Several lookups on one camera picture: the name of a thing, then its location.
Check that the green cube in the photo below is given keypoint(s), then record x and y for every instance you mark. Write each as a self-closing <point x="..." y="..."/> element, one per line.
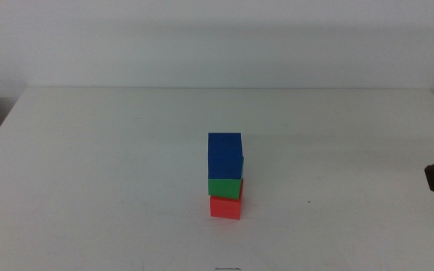
<point x="224" y="188"/>

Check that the blue cube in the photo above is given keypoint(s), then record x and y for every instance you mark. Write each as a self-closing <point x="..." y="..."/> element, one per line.
<point x="224" y="156"/>

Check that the red cube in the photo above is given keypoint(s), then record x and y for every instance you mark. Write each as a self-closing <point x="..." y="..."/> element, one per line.
<point x="225" y="207"/>

